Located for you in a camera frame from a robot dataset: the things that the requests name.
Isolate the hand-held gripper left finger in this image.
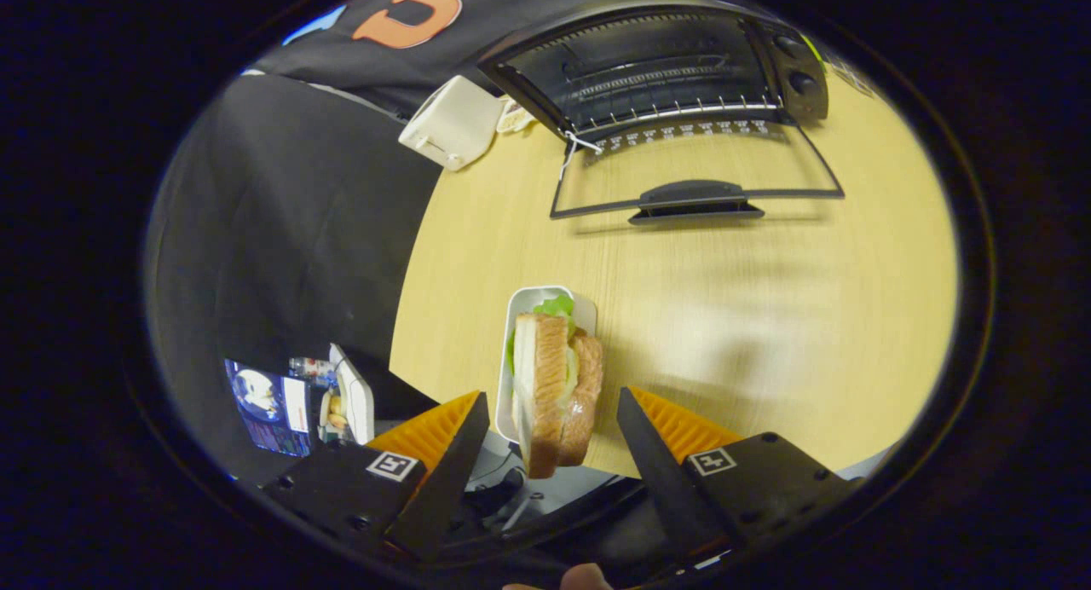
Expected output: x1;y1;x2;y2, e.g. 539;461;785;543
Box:
261;390;492;564

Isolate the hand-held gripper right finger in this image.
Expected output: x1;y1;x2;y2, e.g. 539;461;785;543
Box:
615;385;855;570

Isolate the toast sandwich with lettuce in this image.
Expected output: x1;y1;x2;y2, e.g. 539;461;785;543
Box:
507;294;606;480

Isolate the black toaster oven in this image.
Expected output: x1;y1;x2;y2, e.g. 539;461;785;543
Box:
477;6;846;227

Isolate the white lidded food container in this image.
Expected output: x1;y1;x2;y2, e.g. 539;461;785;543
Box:
318;343;377;446

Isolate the white food tray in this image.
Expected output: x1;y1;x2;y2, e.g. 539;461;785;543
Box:
496;285;597;444

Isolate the white pop-up toaster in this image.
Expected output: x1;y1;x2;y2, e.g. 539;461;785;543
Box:
398;75;508;172

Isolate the blue printed box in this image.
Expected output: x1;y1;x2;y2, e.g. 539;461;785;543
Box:
224;358;313;458

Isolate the small cream-coloured object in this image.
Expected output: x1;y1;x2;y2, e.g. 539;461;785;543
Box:
497;98;539;136

